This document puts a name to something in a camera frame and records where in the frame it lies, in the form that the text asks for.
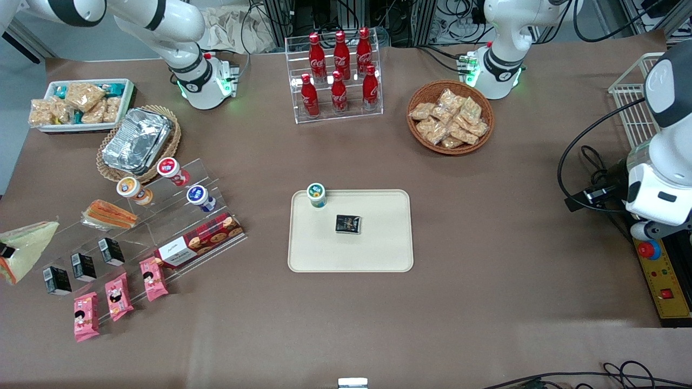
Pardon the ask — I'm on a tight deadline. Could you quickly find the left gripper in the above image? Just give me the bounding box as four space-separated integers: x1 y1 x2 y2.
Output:
565 162 692 226

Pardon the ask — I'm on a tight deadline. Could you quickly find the white bread triangle sandwich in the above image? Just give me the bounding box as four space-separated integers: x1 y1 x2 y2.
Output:
0 220 60 285

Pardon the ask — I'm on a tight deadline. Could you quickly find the orange filled wrapped sandwich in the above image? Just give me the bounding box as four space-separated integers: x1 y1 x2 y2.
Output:
81 199 139 231

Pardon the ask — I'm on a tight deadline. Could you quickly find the cream plastic serving tray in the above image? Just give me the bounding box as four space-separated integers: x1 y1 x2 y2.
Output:
288 189 414 273

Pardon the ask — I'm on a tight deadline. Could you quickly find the small black drink carton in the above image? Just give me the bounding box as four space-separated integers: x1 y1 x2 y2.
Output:
71 252 97 283
98 238 125 267
43 267 72 296

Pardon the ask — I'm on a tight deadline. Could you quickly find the pink cartoon snack packet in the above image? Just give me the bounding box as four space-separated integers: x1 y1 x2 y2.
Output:
139 257 169 302
105 272 134 322
74 292 101 343

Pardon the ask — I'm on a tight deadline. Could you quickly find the yellow emergency stop box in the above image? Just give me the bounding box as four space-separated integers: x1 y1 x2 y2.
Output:
633 238 692 327

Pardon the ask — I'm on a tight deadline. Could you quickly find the oval tan wicker basket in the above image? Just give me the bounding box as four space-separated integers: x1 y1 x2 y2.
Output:
96 105 182 183

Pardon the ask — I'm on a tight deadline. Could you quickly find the orange lid yogurt cup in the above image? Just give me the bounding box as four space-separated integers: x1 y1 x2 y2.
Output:
116 177 154 206

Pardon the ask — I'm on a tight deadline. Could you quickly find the white rectangular plastic bin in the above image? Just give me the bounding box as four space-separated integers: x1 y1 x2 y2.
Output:
34 79 135 133

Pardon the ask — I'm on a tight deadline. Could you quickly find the clear acrylic tiered stand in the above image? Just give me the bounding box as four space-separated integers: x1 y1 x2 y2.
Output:
27 158 247 320

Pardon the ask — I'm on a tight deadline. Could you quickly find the silver foil container stack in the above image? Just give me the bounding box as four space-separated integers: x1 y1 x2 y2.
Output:
102 108 172 175

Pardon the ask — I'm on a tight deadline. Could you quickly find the red lid yogurt cup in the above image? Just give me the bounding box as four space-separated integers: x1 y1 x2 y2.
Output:
157 157 191 187

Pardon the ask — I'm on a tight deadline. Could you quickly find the red tartan cookie box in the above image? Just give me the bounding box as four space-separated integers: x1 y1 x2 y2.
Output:
154 212 245 269

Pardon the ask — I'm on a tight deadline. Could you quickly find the round brown wicker basket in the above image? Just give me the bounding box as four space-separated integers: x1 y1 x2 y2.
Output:
407 80 495 156

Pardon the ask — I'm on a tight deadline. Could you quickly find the blue lid yogurt cup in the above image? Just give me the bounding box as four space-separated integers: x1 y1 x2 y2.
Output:
187 185 217 212

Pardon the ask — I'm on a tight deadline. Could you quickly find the dark metal strut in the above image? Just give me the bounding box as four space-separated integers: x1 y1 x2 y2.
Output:
0 19 57 64

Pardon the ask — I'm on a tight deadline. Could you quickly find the small black snack packet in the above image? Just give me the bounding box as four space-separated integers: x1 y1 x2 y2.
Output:
335 214 362 234

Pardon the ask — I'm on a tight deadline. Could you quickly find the red cola bottle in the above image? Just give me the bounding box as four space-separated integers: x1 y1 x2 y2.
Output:
334 31 351 81
301 73 320 118
356 27 373 76
330 71 348 114
309 33 327 82
362 65 379 111

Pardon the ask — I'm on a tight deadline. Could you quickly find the clear acrylic bottle rack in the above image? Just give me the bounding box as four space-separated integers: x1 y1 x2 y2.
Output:
285 33 383 125

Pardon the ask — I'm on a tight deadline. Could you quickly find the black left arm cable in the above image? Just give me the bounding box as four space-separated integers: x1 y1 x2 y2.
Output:
557 97 649 214

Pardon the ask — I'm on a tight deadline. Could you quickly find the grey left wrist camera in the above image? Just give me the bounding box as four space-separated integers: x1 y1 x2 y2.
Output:
630 220 663 242

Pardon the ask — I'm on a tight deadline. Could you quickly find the white wire basket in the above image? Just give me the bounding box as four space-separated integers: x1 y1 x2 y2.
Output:
608 52 666 149

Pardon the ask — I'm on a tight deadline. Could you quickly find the black floor cable bundle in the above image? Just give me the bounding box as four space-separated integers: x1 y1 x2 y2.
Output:
481 361 692 389

